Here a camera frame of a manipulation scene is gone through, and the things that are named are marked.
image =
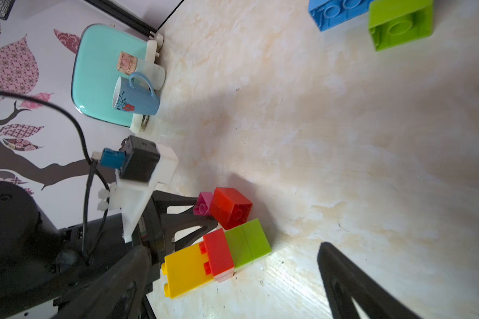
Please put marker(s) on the blue long lego brick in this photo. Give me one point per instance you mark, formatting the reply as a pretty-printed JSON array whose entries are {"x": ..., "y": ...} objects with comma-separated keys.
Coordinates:
[{"x": 330, "y": 13}]

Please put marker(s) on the red small lego brick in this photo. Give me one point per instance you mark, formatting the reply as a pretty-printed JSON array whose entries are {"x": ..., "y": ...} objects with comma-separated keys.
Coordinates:
[{"x": 220, "y": 263}]

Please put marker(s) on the blue floral mug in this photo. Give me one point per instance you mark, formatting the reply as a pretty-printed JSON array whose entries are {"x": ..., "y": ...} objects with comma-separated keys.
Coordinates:
[{"x": 135, "y": 94}]

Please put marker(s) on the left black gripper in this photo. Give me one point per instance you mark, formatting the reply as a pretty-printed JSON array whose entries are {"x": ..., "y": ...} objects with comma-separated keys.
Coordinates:
[{"x": 156, "y": 230}]

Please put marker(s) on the magenta lego brick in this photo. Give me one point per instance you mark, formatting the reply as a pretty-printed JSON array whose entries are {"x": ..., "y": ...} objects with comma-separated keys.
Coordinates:
[{"x": 203, "y": 204}]

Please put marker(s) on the pink patterned small jar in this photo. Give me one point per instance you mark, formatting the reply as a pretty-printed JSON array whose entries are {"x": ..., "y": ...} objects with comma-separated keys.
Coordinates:
[{"x": 129, "y": 64}]

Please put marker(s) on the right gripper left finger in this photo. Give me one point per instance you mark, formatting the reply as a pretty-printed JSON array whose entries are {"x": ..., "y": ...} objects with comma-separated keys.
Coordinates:
[{"x": 117, "y": 294}]

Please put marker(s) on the lime green small lego brick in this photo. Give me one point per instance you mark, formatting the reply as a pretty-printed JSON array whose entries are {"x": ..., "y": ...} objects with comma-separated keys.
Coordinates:
[{"x": 239, "y": 248}]

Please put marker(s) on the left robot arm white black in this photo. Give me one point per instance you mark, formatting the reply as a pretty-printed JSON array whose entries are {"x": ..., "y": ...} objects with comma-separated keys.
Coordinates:
[{"x": 89, "y": 262}]

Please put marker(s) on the mint green toaster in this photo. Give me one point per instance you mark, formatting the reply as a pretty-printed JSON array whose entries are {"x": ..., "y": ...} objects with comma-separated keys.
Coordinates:
[{"x": 95, "y": 72}]

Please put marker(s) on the yellow lego brick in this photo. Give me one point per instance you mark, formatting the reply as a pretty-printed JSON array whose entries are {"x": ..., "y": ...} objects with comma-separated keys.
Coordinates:
[{"x": 186, "y": 270}]

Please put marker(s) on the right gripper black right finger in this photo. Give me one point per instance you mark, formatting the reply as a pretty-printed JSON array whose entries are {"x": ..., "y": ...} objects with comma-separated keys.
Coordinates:
[{"x": 346, "y": 284}]

